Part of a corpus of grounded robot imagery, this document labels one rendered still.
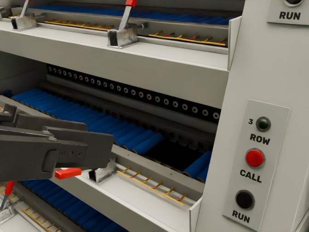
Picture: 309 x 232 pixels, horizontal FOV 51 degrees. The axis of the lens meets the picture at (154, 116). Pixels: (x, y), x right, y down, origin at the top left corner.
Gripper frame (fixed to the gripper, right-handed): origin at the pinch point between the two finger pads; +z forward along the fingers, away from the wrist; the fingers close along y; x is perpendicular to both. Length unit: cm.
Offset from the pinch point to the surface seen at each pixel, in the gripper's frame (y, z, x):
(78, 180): 14.1, 15.4, 9.2
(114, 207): 6.4, 16.1, 10.3
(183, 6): 13.3, 27.3, -22.3
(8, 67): 54, 21, -3
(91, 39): 18.7, 14.6, -11.7
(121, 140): 14.3, 22.4, 2.5
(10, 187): 37.6, 19.4, 20.0
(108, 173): 10.5, 17.6, 6.9
